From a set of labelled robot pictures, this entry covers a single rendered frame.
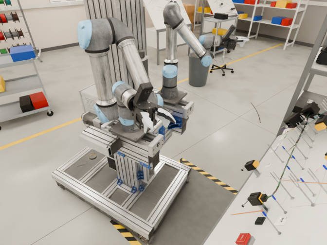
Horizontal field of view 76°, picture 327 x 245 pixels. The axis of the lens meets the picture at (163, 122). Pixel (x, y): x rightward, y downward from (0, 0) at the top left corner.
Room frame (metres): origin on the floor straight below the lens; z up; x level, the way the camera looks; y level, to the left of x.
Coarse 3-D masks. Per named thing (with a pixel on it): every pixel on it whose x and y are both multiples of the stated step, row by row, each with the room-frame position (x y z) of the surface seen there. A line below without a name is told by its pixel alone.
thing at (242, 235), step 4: (240, 236) 0.41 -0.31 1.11; (244, 236) 0.40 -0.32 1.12; (248, 236) 0.40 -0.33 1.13; (236, 240) 0.40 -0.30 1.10; (240, 240) 0.39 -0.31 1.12; (244, 240) 0.38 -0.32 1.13; (248, 240) 0.39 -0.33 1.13; (236, 244) 0.39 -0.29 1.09; (240, 244) 0.38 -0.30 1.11; (244, 244) 0.37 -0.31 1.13
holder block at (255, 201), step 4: (256, 192) 0.58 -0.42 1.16; (260, 192) 0.57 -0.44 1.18; (252, 196) 0.56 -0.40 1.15; (256, 196) 0.55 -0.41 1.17; (248, 200) 0.56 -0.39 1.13; (252, 200) 0.55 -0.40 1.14; (256, 200) 0.54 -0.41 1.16; (252, 204) 0.55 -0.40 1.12; (256, 204) 0.54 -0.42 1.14; (260, 204) 0.53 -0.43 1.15
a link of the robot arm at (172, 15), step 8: (168, 8) 1.52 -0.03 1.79; (176, 8) 1.53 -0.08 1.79; (168, 16) 1.50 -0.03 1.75; (176, 16) 1.48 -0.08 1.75; (176, 24) 1.47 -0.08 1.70; (184, 24) 1.49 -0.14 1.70; (184, 32) 1.48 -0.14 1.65; (184, 40) 1.49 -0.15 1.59; (192, 40) 1.47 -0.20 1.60; (192, 48) 1.48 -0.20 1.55; (200, 48) 1.47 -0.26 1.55; (200, 56) 1.47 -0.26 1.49; (208, 56) 1.45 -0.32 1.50; (208, 64) 1.44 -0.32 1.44
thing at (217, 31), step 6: (228, 12) 6.66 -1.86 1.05; (204, 18) 6.13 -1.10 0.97; (210, 18) 6.26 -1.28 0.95; (216, 18) 6.26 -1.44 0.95; (222, 18) 6.08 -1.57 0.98; (228, 18) 6.26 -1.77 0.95; (234, 18) 6.22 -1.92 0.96; (216, 30) 6.20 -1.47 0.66; (222, 30) 6.08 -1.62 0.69; (234, 30) 6.30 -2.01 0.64; (222, 36) 5.93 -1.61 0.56; (216, 48) 5.87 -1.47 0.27; (222, 48) 6.13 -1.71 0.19
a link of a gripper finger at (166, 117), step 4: (160, 108) 0.63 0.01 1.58; (160, 112) 0.61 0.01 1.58; (164, 112) 0.61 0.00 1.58; (168, 112) 0.61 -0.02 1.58; (160, 116) 0.62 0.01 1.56; (164, 116) 0.60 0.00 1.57; (168, 116) 0.59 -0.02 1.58; (172, 116) 0.59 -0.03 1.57; (164, 120) 0.60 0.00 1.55; (168, 120) 0.59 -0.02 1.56; (172, 120) 0.57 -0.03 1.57; (164, 124) 0.60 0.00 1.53; (168, 124) 0.59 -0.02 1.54
